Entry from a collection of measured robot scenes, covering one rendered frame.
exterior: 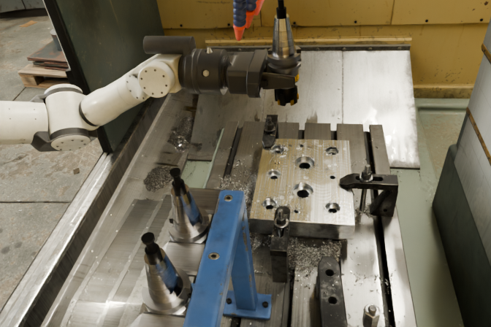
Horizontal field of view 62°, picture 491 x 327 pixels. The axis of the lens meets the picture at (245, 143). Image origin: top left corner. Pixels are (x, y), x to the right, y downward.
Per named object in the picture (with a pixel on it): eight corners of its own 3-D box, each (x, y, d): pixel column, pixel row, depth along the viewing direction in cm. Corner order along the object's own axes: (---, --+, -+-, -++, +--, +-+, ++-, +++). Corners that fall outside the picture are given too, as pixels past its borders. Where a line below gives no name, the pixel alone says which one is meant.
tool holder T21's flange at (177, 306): (178, 327, 51) (174, 317, 50) (137, 312, 53) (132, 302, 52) (200, 284, 56) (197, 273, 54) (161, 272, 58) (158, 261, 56)
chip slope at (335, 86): (175, 190, 153) (161, 136, 137) (213, 94, 204) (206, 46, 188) (428, 204, 138) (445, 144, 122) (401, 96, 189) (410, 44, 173)
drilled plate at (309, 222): (250, 232, 95) (248, 218, 92) (265, 151, 117) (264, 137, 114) (353, 239, 91) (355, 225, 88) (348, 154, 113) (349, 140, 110)
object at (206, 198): (173, 213, 65) (172, 209, 65) (182, 189, 69) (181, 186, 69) (216, 216, 64) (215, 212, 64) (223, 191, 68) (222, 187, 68)
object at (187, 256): (150, 273, 57) (149, 270, 56) (162, 242, 61) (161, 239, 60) (199, 277, 56) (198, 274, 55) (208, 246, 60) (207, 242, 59)
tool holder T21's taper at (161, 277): (172, 307, 51) (161, 277, 46) (142, 297, 52) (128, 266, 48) (188, 277, 54) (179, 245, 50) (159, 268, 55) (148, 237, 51)
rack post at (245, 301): (221, 315, 84) (199, 220, 65) (226, 292, 88) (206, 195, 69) (269, 320, 82) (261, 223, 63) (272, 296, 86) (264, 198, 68)
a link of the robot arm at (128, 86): (182, 83, 79) (131, 110, 85) (196, 68, 87) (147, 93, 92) (163, 54, 77) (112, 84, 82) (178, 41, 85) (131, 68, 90)
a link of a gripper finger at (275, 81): (295, 88, 76) (262, 87, 78) (295, 73, 74) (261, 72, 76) (294, 93, 75) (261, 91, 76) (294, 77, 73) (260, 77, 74)
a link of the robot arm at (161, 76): (197, 105, 78) (142, 103, 80) (212, 84, 87) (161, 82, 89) (191, 46, 72) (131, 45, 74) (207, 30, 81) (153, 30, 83)
